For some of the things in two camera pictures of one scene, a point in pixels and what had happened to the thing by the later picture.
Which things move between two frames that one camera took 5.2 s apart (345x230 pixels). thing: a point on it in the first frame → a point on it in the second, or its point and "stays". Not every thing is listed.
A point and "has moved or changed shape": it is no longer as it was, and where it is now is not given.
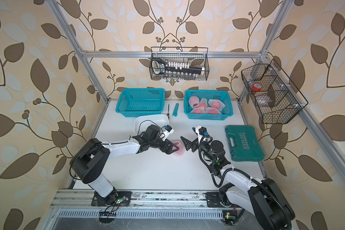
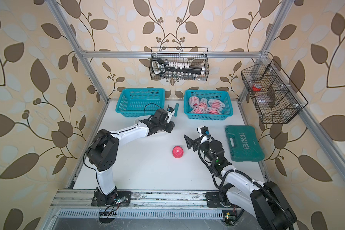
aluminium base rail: (78, 204) stays
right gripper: (196, 144) stays
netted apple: (203, 103) stays
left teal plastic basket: (132, 102) stays
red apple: (179, 144) has moved or changed shape
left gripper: (168, 151) → (171, 125)
